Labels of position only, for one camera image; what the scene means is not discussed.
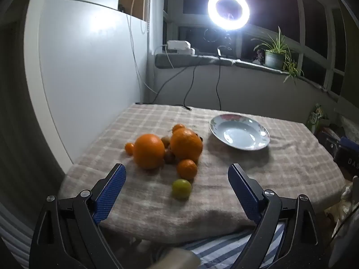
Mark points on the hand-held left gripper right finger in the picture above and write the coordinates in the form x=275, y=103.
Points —
x=244, y=193

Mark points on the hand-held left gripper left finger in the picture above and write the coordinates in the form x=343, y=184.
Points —
x=110, y=193

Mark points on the small orange kumquat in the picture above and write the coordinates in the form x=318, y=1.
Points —
x=177, y=127
x=129, y=148

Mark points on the large round orange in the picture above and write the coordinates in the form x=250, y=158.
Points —
x=148, y=151

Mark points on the floral white plate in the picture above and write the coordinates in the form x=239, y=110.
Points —
x=238, y=134

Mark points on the small mandarin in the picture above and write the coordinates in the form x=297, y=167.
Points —
x=187, y=169

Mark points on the green lime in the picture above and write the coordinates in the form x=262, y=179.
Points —
x=181, y=189

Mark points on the brown kiwi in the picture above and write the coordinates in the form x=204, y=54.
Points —
x=165, y=141
x=169, y=156

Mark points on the large knobbed orange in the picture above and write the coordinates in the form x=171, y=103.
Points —
x=186, y=145

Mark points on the checkered beige blanket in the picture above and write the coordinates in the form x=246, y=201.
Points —
x=224, y=179

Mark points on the blue striped cloth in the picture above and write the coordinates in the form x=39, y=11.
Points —
x=213, y=249

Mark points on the green packet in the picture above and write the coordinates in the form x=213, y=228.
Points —
x=317, y=117

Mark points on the white board panel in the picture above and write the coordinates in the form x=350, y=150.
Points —
x=84, y=75

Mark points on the potted spider plant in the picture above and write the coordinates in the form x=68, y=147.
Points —
x=274, y=58

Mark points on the white power strip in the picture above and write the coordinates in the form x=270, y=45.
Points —
x=179, y=46

